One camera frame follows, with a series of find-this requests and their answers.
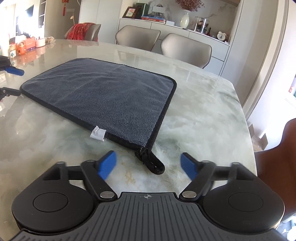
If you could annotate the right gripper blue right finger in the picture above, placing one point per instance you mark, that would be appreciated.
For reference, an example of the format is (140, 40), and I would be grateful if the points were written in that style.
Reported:
(189, 165)

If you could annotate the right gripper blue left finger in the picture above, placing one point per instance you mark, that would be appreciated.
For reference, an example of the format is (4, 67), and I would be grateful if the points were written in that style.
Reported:
(106, 164)

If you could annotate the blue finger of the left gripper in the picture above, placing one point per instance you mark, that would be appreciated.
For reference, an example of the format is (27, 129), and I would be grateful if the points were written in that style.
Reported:
(14, 71)
(5, 92)

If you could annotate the blue and grey towel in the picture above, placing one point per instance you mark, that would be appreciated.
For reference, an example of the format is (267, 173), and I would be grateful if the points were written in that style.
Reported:
(113, 101)

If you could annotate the orange box on table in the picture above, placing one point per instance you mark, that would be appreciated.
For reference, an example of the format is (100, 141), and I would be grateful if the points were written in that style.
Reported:
(25, 45)

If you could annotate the cardboard box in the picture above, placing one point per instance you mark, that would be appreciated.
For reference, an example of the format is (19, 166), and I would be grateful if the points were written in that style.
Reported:
(259, 144)

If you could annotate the chair with red cloth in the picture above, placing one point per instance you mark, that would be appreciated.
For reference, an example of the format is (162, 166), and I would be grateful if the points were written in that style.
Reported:
(84, 32)

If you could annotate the brown leather chair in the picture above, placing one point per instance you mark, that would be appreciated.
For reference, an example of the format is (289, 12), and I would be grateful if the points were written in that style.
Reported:
(276, 168)

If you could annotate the red chinese knot ornament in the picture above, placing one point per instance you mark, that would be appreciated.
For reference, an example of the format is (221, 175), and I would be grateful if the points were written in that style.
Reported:
(64, 2)

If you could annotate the right beige dining chair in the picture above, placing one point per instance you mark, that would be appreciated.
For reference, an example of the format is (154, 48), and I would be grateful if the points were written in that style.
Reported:
(187, 50)

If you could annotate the beige dining chair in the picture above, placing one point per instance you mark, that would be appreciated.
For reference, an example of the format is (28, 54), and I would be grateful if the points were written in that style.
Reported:
(137, 37)
(187, 50)

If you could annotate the left beige dining chair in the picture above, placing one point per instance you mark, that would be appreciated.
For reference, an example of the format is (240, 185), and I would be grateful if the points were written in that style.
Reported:
(137, 37)

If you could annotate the framed picture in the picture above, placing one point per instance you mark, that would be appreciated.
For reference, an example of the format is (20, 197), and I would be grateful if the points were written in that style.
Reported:
(130, 12)

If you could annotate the white alarm clock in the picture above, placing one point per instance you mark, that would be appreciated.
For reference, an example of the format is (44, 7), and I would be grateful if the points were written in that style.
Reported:
(221, 36)

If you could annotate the clear photo display case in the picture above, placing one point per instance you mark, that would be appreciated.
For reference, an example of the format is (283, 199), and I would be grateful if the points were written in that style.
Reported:
(201, 25)

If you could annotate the stack of books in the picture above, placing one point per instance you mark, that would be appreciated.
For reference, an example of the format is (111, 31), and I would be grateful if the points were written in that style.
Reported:
(153, 19)

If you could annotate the white vase with red flowers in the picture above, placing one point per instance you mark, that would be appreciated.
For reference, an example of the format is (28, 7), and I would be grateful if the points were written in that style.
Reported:
(188, 6)

